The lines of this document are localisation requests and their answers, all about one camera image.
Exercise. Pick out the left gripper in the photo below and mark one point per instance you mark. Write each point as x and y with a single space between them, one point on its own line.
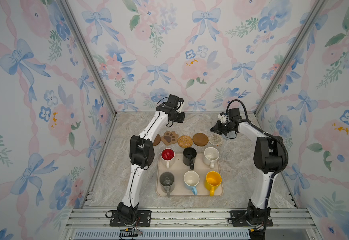
182 118

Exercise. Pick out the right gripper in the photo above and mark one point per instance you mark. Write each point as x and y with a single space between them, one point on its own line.
216 129

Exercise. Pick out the plain round wooden coaster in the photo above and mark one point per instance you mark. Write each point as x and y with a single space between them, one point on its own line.
200 139

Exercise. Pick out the cork paw print coaster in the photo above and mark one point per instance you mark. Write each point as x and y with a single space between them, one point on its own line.
169 138

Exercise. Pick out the woven rattan round coaster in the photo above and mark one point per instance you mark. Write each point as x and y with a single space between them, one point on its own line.
185 142

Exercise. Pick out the dark glossy wooden round coaster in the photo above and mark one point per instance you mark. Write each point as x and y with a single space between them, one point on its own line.
157 140

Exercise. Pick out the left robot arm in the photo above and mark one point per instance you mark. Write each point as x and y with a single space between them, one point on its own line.
142 155

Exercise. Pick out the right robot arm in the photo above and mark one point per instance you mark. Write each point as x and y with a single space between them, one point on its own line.
270 158

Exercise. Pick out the cream white mug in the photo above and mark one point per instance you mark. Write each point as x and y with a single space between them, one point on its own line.
211 156

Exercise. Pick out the black mug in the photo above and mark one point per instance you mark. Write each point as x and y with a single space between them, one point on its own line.
189 155

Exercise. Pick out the white mug red inside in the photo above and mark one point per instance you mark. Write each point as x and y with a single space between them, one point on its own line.
167 157

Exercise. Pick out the yellow mug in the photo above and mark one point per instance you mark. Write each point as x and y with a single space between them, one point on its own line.
212 182

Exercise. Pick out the beige serving tray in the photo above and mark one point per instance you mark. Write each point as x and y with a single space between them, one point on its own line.
175 179

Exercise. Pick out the grey glass mug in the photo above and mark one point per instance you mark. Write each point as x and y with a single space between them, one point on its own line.
167 182

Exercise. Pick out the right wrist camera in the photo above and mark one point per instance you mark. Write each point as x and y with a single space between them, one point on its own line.
230 115

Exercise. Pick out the white mug blue handle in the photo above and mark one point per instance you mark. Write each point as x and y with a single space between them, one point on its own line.
191 180

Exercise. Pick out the aluminium frame post right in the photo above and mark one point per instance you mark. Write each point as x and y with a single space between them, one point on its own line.
310 19

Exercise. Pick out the aluminium frame post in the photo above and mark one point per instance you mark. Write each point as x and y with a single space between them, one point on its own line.
73 24
310 19

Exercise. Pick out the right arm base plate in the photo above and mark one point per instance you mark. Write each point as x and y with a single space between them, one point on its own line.
241 218

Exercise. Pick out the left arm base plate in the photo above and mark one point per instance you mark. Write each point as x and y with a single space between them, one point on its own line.
146 217

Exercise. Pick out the aluminium frame post left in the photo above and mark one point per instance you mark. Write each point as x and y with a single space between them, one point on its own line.
73 24

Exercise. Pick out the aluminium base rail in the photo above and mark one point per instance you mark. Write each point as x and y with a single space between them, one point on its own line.
189 224

